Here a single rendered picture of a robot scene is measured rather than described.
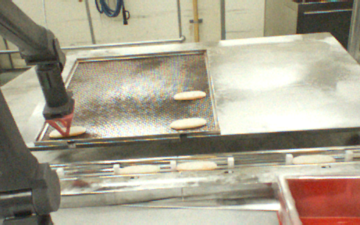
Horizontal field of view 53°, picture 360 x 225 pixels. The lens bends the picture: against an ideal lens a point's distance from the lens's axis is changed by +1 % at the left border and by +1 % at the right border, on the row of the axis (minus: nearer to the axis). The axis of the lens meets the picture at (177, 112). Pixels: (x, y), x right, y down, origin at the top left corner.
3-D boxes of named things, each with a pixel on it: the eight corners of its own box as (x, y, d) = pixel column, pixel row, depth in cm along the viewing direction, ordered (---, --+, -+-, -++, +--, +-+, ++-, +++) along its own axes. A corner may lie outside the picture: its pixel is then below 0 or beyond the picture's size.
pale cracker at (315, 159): (294, 166, 84) (294, 162, 84) (289, 158, 88) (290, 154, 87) (337, 164, 84) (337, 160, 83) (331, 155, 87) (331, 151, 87)
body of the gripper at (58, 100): (74, 96, 99) (67, 73, 95) (69, 116, 90) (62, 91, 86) (50, 99, 99) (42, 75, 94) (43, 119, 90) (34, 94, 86)
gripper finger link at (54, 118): (80, 124, 102) (73, 96, 96) (77, 139, 96) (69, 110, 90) (56, 127, 101) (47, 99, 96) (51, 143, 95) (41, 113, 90)
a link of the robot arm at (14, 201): (9, 242, 64) (40, 237, 64) (-7, 196, 60) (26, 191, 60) (24, 208, 72) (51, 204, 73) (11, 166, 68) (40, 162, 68)
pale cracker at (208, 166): (176, 173, 85) (176, 169, 85) (176, 164, 89) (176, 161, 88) (217, 170, 85) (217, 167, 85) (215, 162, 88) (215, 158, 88)
